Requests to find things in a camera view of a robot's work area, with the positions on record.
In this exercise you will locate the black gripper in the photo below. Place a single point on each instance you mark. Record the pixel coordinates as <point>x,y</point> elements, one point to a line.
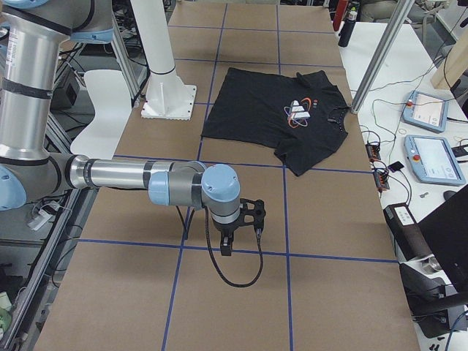
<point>225,231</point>

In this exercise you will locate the black printed t-shirt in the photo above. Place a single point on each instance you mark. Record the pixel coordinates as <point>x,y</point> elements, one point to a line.
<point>300,118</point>

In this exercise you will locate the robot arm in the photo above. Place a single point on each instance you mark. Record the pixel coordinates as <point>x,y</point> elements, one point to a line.
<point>37,30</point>

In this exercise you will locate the orange circuit board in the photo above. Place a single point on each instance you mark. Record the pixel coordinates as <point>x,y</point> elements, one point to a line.
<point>373,152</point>

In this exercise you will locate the white plastic chair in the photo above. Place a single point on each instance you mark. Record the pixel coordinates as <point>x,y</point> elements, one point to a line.
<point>112,104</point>

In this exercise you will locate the black box white label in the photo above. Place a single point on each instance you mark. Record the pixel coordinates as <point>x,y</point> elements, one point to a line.
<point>406,231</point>

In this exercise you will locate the small black square device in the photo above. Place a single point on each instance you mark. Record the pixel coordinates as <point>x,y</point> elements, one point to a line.
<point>395,167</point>

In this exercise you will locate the black monitor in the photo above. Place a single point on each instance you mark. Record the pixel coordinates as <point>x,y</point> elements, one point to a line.
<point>445,231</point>

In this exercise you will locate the near blue teach pendant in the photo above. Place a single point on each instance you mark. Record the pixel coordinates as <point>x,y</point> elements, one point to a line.
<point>433,161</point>

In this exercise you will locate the blue teach pendant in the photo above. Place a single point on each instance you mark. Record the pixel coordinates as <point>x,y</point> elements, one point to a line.
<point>433,161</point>
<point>426,111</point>

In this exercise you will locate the far blue teach pendant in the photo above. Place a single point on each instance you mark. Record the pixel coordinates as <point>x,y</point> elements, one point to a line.
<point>426,111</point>

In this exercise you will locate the black water bottle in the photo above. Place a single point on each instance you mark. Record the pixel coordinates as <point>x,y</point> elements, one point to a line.
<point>347,29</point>

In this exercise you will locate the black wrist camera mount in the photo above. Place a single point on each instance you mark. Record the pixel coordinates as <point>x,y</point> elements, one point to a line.
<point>252,214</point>

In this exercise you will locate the aluminium frame post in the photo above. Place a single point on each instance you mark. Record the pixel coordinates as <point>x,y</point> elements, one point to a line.
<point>388,37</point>

